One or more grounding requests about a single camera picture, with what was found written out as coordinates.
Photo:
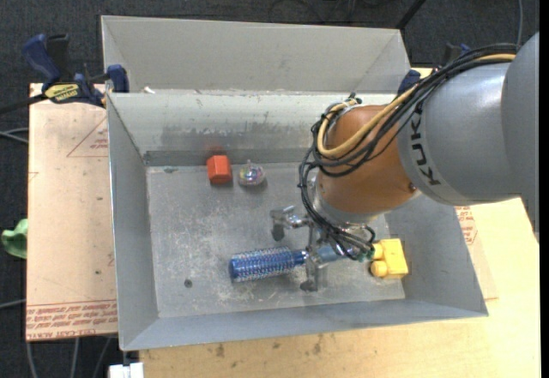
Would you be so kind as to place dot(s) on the yellow toy block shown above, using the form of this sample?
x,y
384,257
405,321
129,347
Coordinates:
x,y
392,258

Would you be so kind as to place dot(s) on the brown cardboard board red print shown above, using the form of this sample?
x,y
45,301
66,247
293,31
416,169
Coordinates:
x,y
68,205

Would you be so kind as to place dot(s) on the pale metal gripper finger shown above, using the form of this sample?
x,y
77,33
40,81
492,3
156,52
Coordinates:
x,y
279,222
316,277

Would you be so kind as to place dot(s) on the grey metal bin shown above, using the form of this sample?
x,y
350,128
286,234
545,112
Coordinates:
x,y
193,217

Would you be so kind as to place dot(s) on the clear iridescent glass ball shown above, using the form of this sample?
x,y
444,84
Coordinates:
x,y
251,175

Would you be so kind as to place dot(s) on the red hexagonal block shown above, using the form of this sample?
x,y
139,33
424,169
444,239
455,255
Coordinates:
x,y
218,169

